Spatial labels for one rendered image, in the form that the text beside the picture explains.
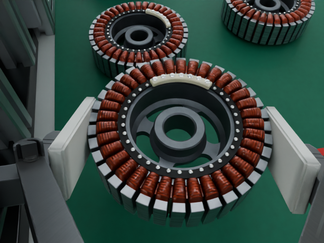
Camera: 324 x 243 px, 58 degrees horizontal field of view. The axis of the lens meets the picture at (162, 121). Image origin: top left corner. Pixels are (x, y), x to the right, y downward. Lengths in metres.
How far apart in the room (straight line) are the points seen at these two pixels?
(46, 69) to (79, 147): 0.22
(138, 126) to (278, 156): 0.09
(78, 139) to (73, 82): 0.19
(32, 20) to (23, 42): 0.07
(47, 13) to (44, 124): 0.14
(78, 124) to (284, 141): 0.11
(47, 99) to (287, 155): 0.26
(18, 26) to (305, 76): 0.31
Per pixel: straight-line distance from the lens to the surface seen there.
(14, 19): 0.32
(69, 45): 0.39
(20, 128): 0.27
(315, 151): 0.18
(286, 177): 0.17
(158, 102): 0.21
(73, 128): 0.16
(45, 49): 0.40
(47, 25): 0.41
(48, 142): 0.16
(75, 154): 0.16
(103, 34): 0.34
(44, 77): 0.36
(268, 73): 0.37
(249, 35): 0.39
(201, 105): 0.21
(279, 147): 0.18
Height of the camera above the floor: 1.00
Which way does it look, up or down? 56 degrees down
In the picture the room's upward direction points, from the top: 1 degrees clockwise
